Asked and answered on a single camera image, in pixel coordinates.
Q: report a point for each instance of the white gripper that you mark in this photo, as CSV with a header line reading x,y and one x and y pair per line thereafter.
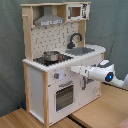
x,y
82,70

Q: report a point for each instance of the small metal pot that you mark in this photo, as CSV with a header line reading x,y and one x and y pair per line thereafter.
x,y
51,55

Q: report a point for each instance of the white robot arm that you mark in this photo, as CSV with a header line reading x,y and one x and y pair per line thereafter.
x,y
104,72

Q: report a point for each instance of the wooden toy kitchen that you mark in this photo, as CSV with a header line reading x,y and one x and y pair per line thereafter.
x,y
40,84

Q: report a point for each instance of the grey toy sink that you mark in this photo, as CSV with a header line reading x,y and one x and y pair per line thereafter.
x,y
79,51

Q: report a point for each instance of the black toy stovetop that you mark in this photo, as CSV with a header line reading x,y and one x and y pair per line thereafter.
x,y
42,61

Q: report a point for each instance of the left red stove knob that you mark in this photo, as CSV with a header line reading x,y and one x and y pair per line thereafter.
x,y
56,76

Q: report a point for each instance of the toy oven door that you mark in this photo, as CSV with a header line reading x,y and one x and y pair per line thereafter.
x,y
64,97

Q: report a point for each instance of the toy microwave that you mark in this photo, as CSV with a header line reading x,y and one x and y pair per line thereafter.
x,y
77,11

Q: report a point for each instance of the grey range hood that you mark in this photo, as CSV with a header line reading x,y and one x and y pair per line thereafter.
x,y
48,18

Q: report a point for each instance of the grey cupboard door handle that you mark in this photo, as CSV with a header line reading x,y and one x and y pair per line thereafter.
x,y
84,83

